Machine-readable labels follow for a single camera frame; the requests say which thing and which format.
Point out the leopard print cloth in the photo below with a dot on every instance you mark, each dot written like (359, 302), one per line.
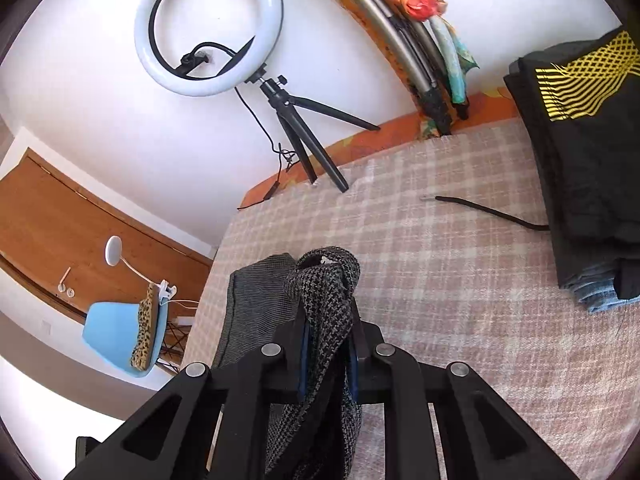
(147, 324)

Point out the light blue chair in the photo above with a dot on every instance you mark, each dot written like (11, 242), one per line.
(111, 330)

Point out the silver door handle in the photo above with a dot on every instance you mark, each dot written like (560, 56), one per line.
(63, 288)

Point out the grey houndstooth pants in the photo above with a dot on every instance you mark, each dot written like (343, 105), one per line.
(317, 438)

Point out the orange bed sheet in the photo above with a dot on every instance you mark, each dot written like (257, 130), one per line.
(485, 107)

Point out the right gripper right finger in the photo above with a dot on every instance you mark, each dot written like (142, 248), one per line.
(445, 422)

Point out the wooden door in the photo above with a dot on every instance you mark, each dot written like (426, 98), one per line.
(49, 222)

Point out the black mini tripod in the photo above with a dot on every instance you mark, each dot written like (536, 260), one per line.
(298, 132)

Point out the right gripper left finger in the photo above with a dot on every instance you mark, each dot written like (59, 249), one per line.
(205, 423)

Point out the folded blue jeans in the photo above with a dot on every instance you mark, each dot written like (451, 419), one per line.
(600, 289)

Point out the folded silver tripod stand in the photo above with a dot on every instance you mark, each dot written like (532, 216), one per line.
(416, 54)

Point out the white clip desk lamp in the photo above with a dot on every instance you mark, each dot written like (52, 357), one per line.
(113, 256)

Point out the black garment yellow mesh print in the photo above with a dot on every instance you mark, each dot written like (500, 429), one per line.
(579, 102)

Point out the white ring light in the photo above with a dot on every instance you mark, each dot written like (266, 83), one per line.
(246, 69)

